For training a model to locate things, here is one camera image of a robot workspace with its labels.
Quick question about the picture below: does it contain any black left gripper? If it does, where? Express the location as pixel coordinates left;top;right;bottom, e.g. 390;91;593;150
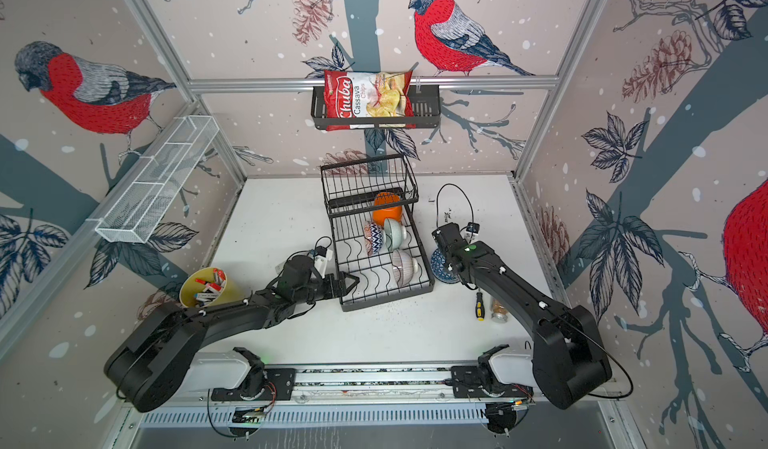
294;270;361;306

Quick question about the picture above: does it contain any blue patterned bowl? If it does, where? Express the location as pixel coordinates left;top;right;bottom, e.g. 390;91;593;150
430;249;460;284

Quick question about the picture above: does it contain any light green ceramic bowl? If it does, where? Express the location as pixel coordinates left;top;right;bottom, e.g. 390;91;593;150
383;218;408;251

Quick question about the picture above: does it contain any orange plastic bowl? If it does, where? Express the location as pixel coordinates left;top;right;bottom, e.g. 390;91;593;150
372;191;403;227

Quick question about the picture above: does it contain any pink patterned glass bowl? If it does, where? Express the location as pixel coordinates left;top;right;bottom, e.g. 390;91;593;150
391;249;421;288

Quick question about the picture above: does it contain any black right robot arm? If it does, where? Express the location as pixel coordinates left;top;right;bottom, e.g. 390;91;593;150
432;223;613;409

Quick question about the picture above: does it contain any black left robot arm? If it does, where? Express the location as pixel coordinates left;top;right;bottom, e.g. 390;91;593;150
104;254;360;413

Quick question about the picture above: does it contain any yellow black screwdriver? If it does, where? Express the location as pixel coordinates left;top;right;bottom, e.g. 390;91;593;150
475;290;485;321

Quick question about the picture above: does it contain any glass spice jar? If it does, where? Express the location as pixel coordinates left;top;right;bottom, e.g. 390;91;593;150
492;299;509;323

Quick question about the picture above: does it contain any yellow cup with markers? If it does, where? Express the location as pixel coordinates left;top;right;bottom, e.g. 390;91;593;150
179;267;247;308

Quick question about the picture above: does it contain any red cassava chips bag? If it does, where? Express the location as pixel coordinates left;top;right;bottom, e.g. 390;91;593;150
323;70;414;119

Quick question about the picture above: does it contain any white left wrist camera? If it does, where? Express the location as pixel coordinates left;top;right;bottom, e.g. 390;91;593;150
312;246;333;279

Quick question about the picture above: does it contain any black wire dish rack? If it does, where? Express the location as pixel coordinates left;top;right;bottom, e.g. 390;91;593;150
320;154;435;312

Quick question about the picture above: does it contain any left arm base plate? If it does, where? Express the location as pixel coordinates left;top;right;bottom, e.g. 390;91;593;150
211;367;297;403

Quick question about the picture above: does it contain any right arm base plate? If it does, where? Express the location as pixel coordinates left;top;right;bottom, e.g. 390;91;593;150
446;365;534;400

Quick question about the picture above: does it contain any black wall basket shelf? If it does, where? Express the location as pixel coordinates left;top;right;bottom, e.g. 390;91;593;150
310;85;441;131

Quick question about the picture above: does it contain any white wire mesh shelf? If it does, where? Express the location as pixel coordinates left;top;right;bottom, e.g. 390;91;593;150
95;115;219;243

